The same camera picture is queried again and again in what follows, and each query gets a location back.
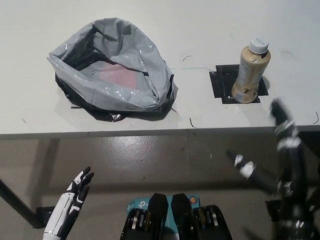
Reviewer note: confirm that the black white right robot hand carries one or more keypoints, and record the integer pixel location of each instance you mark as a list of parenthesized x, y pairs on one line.
[(290, 150)]

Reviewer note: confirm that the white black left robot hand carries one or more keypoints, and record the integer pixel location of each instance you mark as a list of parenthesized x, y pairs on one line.
[(71, 200)]

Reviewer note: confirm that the beige protein shake bottle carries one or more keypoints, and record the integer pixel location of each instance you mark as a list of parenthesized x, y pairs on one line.
[(247, 75)]

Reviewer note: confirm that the grey plastic bag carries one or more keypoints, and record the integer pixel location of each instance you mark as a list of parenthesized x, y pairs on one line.
[(112, 95)]

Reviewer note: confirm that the black floor plate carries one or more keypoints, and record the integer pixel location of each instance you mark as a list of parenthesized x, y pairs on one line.
[(43, 217)]

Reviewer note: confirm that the black table leg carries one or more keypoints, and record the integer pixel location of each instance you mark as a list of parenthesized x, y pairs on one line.
[(15, 197)]

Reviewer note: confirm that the black tape square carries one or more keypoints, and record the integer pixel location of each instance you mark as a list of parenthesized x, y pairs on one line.
[(222, 82)]

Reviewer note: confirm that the pink flat item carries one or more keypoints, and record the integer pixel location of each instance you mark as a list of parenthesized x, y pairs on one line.
[(120, 75)]

